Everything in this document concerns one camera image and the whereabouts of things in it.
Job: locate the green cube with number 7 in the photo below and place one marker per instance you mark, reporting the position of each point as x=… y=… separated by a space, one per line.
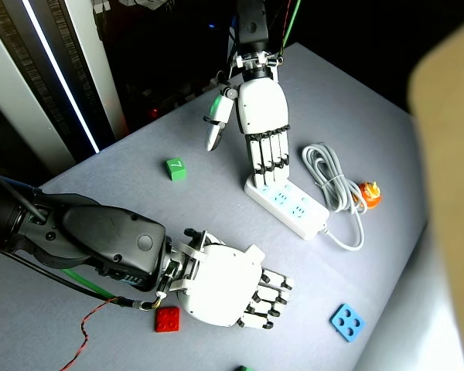
x=176 y=170

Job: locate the blue four-hole block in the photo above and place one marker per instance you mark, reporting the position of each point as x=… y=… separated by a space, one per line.
x=348 y=322

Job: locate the white metal frame post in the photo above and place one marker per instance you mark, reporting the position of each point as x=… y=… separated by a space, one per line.
x=96 y=65

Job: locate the red building brick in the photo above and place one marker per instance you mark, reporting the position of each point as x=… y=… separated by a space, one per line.
x=167 y=320

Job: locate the white LED light strip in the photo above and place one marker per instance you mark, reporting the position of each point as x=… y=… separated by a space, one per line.
x=62 y=77

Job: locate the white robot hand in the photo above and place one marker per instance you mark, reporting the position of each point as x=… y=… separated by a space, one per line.
x=220 y=282
x=261 y=104

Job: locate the green cube with letter Y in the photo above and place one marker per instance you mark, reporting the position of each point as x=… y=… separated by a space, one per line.
x=244 y=369

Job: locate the grey table cloth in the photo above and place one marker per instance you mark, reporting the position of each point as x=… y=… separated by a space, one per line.
x=332 y=116

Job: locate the orange toy fruit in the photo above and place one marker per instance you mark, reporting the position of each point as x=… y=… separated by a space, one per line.
x=369 y=195

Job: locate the white power strip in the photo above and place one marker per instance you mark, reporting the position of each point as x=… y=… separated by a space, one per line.
x=313 y=220

